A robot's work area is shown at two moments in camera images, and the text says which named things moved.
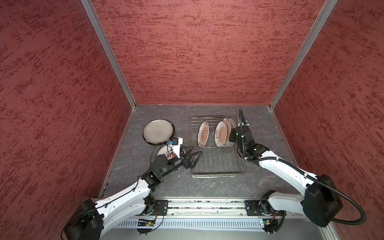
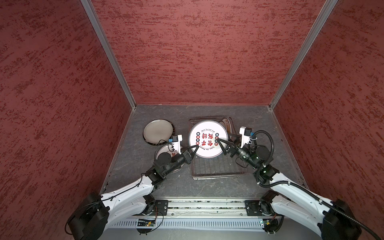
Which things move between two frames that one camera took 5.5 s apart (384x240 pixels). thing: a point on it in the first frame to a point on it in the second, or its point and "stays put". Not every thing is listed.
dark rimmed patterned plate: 158,132 stays put
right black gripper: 233,133 to 234,149
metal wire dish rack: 220,158 stays put
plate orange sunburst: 233,125 to 205,134
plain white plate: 158,131 stays put
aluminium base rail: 205,207 stays put
